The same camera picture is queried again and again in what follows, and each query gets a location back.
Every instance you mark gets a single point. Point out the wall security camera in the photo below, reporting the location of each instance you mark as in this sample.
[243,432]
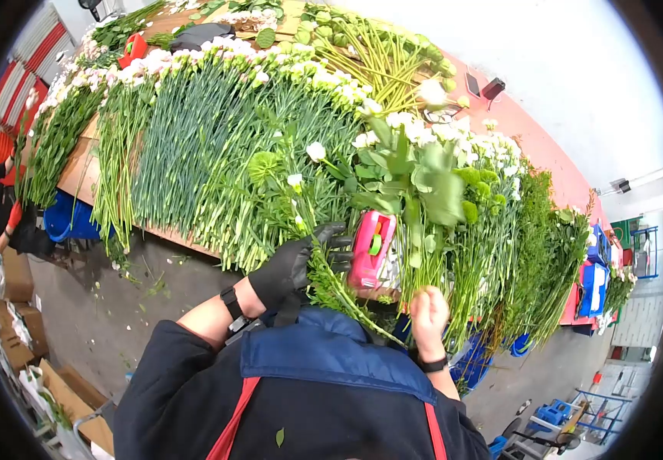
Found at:
[619,185]

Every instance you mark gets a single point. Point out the pile of leafy green stems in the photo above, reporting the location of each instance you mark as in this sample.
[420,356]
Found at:
[58,138]

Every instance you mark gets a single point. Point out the blue plastic bin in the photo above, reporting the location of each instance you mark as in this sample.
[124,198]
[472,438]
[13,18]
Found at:
[68,221]

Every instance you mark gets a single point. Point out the dark red box device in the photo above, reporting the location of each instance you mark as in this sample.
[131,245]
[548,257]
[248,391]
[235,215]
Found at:
[492,89]

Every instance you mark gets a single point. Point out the person's left fingers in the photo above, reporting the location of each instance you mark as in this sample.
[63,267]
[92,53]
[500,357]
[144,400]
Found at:
[337,242]

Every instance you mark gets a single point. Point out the red tape dispenser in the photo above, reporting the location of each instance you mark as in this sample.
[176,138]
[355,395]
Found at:
[133,49]

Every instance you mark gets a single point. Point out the pile of green bud stems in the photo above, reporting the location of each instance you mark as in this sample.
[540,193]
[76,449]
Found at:
[377,54]

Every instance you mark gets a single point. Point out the blue metal cart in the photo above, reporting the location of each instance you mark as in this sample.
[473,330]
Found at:
[584,417]

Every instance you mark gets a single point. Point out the pile of mixed greenery stems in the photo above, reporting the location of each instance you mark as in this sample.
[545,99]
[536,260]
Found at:
[532,253]

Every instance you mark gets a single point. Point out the smartphone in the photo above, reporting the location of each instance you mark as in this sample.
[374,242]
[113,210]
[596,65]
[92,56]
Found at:
[472,84]

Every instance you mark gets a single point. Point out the red and white shelving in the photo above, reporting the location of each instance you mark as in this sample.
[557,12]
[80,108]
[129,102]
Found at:
[27,72]

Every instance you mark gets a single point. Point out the pink tape dispenser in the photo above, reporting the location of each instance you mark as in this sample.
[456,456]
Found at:
[370,253]

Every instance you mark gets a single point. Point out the stack of cardboard boxes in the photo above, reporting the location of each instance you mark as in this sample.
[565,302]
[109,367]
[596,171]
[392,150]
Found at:
[21,333]

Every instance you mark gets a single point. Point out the black wrist band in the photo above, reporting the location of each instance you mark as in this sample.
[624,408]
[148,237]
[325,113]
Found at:
[432,365]
[231,302]

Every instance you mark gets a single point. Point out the black cloth bundle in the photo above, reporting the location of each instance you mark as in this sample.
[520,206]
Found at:
[199,35]

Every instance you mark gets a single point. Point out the person's body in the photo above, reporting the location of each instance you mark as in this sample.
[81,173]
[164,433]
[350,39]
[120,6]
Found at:
[320,414]

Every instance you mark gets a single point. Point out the person's right hand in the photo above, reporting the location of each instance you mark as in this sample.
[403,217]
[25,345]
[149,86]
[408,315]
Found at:
[430,325]

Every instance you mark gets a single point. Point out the blue bucket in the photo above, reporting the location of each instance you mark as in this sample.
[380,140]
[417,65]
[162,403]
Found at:
[472,365]

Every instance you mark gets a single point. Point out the mixed white and green bouquet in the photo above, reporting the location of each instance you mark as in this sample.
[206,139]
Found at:
[417,190]

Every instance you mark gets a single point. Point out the person's left hand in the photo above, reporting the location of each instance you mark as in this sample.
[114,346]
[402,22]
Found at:
[288,270]

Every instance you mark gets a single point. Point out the leafy green sprig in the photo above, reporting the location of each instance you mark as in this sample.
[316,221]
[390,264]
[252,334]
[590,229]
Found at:
[337,294]

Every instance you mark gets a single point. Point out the person's right fingers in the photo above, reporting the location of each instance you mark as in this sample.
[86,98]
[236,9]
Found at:
[428,298]

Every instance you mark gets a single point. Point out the pile of white carnations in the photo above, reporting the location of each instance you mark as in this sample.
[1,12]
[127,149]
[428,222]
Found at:
[216,138]

